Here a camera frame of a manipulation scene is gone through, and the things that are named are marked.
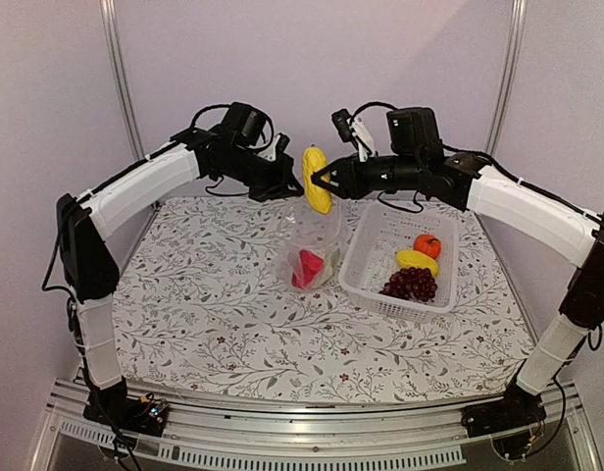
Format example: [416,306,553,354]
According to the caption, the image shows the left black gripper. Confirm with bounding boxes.
[218,145,305,202]

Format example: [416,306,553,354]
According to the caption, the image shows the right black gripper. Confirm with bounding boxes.
[312,151,424,199]

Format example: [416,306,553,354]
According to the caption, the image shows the yellow corn front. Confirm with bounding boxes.
[301,145,333,217]

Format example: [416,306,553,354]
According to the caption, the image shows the clear zip top bag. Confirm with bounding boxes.
[274,198,348,292]

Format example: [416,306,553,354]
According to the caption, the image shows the red bell pepper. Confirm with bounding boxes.
[291,249,325,289]

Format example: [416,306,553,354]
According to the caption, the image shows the yellow lemon back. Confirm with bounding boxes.
[395,250,439,277]

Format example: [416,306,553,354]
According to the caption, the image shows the orange mandarin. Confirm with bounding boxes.
[413,234,442,260]

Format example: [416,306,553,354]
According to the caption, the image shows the dark red grapes bunch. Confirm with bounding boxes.
[378,268,438,303]

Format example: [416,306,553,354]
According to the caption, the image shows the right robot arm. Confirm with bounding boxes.
[311,146,604,428]

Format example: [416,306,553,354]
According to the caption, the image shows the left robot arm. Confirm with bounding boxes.
[57,129,304,426]

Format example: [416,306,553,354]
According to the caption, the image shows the white plastic basket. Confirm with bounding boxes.
[338,202,459,323]

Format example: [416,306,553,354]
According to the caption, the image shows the floral tablecloth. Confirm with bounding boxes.
[113,197,533,402]

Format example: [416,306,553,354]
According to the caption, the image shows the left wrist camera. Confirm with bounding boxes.
[221,102,268,147]

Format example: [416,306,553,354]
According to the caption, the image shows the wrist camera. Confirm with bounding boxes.
[221,102,268,147]
[386,107,441,156]

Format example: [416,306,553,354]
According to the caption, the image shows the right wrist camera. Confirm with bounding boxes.
[386,107,441,156]

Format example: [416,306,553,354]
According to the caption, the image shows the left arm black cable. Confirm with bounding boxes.
[191,101,234,131]

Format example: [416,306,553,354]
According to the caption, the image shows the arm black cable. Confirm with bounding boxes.
[522,372,567,460]
[191,101,234,131]

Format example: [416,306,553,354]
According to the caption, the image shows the aluminium front rail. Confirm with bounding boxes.
[29,379,604,470]

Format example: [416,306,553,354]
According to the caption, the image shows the left aluminium post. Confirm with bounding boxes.
[100,0,145,161]

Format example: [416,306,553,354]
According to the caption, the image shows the aluminium post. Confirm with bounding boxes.
[100,0,145,161]
[485,0,528,155]

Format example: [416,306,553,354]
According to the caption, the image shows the right aluminium post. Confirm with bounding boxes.
[485,0,528,155]

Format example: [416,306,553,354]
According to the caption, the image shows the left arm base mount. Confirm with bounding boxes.
[83,391,170,437]

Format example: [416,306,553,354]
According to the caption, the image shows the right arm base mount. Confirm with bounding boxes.
[461,395,546,461]

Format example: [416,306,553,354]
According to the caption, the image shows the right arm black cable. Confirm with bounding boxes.
[522,372,567,460]

